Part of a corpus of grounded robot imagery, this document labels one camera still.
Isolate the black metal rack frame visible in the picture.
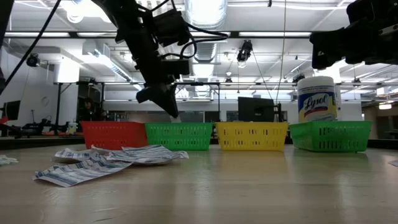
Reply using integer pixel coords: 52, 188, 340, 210
172, 82, 222, 123

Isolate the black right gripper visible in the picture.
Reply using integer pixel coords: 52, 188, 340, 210
309, 18, 398, 70

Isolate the black overhead frame beam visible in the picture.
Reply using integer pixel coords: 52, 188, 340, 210
4, 30, 312, 40

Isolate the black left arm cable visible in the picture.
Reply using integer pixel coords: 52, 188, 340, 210
1, 0, 63, 90

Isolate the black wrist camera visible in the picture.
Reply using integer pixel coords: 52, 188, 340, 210
346, 0, 398, 26
152, 9, 192, 47

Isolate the black ceiling spotlight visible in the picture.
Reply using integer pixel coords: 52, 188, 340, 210
26, 53, 40, 68
236, 39, 253, 63

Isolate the yellow disinfecting wipes canister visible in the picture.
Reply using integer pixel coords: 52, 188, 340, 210
297, 76, 339, 123

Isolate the green plastic basket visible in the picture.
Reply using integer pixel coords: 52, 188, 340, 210
144, 122, 215, 152
289, 120, 373, 153

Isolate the black monitor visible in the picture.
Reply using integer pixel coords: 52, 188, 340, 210
1, 100, 22, 121
238, 96, 276, 123

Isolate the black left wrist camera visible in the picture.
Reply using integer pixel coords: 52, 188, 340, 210
152, 9, 192, 47

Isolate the yellow plastic basket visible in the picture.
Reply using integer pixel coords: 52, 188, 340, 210
215, 121, 289, 152

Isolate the red plastic basket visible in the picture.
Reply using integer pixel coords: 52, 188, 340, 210
81, 121, 149, 151

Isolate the blue striped bandage wrapper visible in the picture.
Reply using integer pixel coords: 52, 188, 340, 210
32, 157, 133, 188
121, 144, 190, 166
54, 147, 103, 164
91, 145, 131, 161

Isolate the person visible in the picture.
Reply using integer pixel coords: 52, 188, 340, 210
77, 97, 108, 123

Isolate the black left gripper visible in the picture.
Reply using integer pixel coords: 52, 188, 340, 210
114, 18, 191, 119

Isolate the black aluminium table frame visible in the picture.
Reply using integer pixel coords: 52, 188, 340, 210
0, 136, 398, 152

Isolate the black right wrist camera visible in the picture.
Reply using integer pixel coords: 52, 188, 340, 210
346, 0, 398, 26

